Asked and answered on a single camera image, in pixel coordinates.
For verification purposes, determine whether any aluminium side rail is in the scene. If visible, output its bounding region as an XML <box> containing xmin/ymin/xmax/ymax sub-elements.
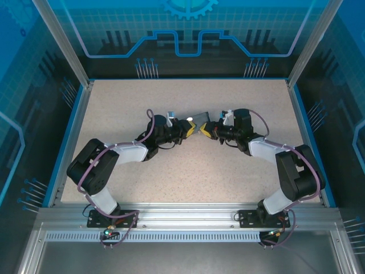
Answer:
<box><xmin>47</xmin><ymin>80</ymin><xmax>95</xmax><ymax>208</ymax></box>
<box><xmin>286</xmin><ymin>79</ymin><xmax>327</xmax><ymax>207</ymax></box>

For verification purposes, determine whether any aluminium corner post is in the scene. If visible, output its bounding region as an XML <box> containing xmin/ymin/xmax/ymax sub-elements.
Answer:
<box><xmin>286</xmin><ymin>0</ymin><xmax>336</xmax><ymax>88</ymax></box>
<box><xmin>31</xmin><ymin>0</ymin><xmax>95</xmax><ymax>88</ymax></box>

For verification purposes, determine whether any aluminium front rail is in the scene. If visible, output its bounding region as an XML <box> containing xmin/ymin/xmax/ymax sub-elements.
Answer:
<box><xmin>36</xmin><ymin>202</ymin><xmax>342</xmax><ymax>229</ymax></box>

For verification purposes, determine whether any steel bottom panel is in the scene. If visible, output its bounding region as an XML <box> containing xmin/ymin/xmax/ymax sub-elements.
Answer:
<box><xmin>15</xmin><ymin>222</ymin><xmax>356</xmax><ymax>274</ymax></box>

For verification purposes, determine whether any slotted grey cable duct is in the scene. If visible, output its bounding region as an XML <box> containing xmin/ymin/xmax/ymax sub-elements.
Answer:
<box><xmin>44</xmin><ymin>231</ymin><xmax>287</xmax><ymax>243</ymax></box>

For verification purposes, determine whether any thin black camera cable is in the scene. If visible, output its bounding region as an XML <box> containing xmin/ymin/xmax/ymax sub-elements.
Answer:
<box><xmin>157</xmin><ymin>140</ymin><xmax>177</xmax><ymax>151</ymax></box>
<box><xmin>224</xmin><ymin>139</ymin><xmax>244</xmax><ymax>150</ymax></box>

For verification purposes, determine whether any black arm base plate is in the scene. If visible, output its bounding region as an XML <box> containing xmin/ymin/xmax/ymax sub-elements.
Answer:
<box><xmin>238</xmin><ymin>209</ymin><xmax>291</xmax><ymax>228</ymax></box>
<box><xmin>87</xmin><ymin>209</ymin><xmax>140</xmax><ymax>228</ymax></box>

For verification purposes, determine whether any blue starry night box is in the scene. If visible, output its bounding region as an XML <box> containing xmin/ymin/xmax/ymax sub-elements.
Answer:
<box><xmin>186</xmin><ymin>111</ymin><xmax>211</xmax><ymax>123</ymax></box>

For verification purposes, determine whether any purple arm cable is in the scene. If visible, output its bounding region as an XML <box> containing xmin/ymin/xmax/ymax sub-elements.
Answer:
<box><xmin>247</xmin><ymin>108</ymin><xmax>321</xmax><ymax>249</ymax></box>
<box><xmin>76</xmin><ymin>108</ymin><xmax>157</xmax><ymax>249</ymax></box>

